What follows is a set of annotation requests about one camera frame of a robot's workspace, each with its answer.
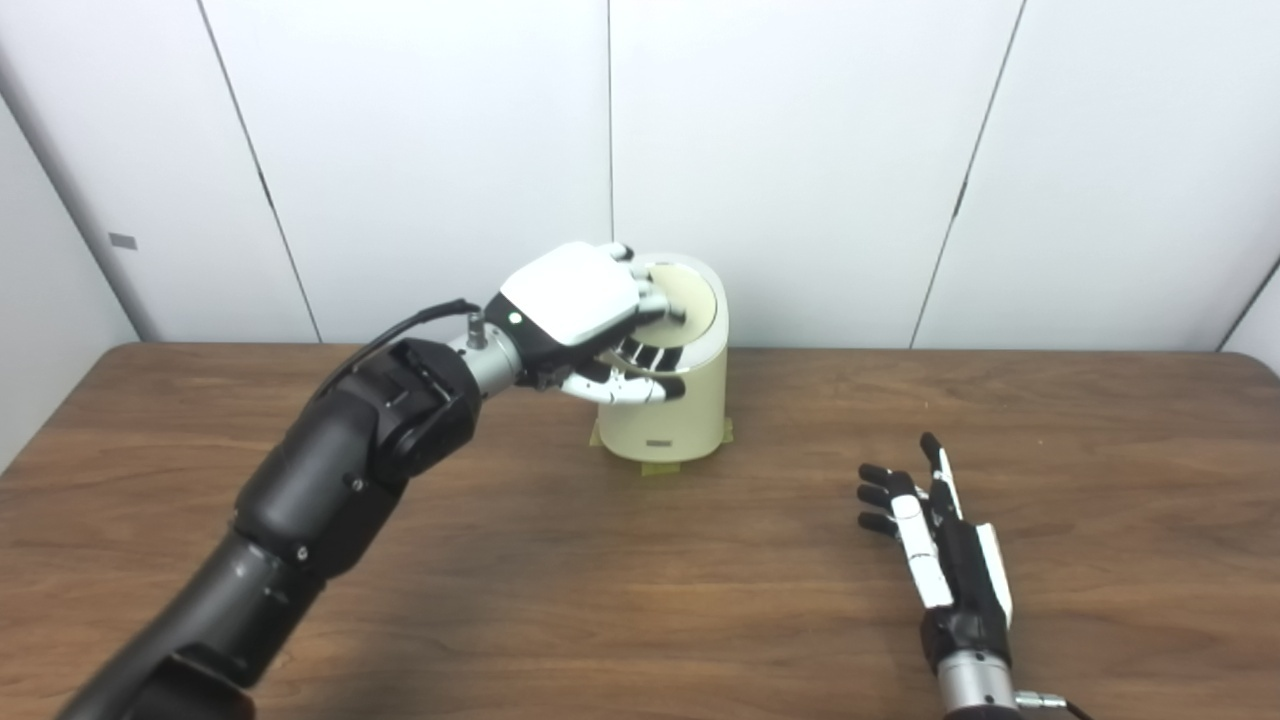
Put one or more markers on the small grey wall tag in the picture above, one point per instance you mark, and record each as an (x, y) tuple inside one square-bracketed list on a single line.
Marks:
[(122, 241)]

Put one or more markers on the cream round bin lid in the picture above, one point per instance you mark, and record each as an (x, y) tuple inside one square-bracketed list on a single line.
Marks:
[(697, 298)]

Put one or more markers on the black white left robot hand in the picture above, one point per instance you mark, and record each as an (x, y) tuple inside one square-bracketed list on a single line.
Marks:
[(575, 295)]

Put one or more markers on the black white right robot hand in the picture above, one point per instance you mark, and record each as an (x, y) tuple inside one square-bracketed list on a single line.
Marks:
[(960, 590)]

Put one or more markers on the cream-colored bin body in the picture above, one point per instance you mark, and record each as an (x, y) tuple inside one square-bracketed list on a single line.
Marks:
[(690, 420)]

